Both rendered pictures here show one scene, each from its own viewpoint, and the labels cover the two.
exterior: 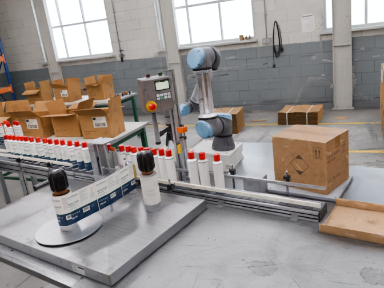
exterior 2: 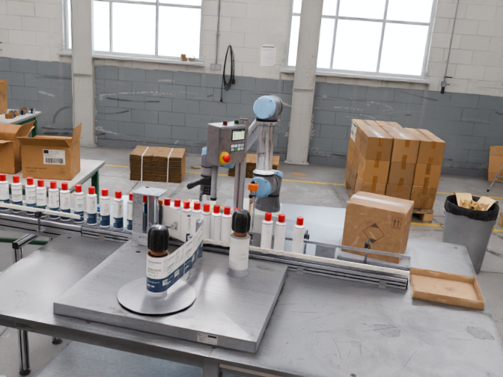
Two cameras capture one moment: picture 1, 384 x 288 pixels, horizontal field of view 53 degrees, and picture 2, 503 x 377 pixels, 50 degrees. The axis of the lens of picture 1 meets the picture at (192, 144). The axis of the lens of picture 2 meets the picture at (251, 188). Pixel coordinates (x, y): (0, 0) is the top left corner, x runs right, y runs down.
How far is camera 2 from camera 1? 1.17 m
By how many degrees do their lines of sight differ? 23
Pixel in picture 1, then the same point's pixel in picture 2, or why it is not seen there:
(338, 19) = (303, 58)
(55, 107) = not seen: outside the picture
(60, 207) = (159, 271)
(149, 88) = (226, 137)
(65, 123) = not seen: outside the picture
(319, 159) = (397, 228)
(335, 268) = (445, 328)
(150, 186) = (244, 248)
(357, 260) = (458, 321)
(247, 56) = (187, 82)
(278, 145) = (352, 212)
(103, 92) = not seen: outside the picture
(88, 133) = (33, 170)
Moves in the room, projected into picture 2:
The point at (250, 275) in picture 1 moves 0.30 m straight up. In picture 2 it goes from (381, 336) to (392, 265)
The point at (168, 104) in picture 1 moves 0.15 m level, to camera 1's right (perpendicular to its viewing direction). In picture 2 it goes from (239, 157) to (266, 156)
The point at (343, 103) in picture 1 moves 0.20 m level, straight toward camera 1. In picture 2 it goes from (297, 157) to (299, 160)
